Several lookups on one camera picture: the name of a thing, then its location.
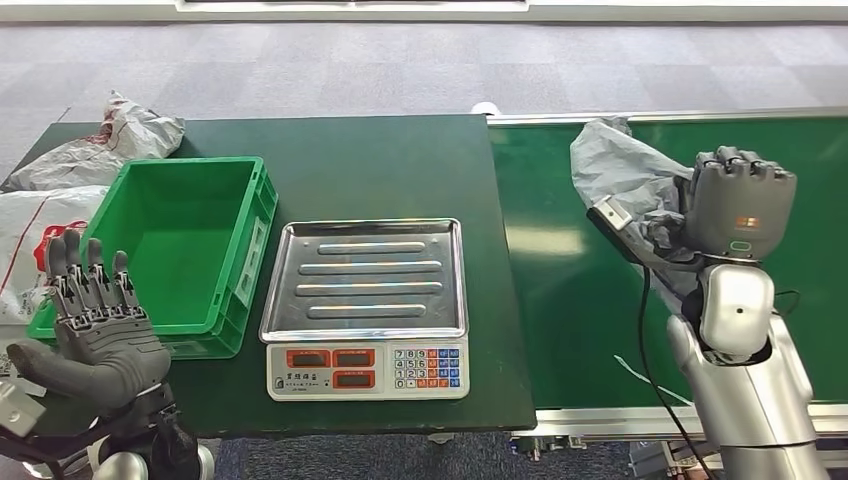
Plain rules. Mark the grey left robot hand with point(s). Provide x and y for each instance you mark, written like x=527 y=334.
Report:
x=106 y=351

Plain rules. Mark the white courier bag red print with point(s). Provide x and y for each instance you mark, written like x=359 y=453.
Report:
x=26 y=218

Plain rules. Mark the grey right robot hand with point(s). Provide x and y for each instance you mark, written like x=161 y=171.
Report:
x=735 y=205

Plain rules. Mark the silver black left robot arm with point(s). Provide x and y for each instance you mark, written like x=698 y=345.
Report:
x=166 y=437

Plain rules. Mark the grey courier package red logo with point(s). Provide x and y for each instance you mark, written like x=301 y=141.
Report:
x=616 y=159

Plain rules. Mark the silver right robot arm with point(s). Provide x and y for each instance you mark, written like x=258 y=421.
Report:
x=735 y=311

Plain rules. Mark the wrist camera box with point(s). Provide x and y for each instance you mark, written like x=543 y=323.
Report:
x=613 y=212
x=16 y=411

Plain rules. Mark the thin white plastic strip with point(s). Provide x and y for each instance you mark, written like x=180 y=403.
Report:
x=637 y=378

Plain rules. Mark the crumpled grey courier bag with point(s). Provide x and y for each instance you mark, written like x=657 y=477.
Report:
x=79 y=159

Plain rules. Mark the green plastic crate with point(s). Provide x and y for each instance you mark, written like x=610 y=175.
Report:
x=179 y=258

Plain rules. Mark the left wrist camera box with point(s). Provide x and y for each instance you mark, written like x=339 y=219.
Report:
x=16 y=411

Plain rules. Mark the white scale with steel tray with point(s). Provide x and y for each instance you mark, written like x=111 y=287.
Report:
x=364 y=285

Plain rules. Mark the green conveyor belt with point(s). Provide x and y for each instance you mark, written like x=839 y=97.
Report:
x=563 y=298

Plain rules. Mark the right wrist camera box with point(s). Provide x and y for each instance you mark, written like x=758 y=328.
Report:
x=613 y=212

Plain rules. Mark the small white round object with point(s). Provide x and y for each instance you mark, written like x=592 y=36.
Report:
x=485 y=108

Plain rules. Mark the aluminium conveyor frame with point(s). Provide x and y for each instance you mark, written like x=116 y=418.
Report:
x=596 y=417

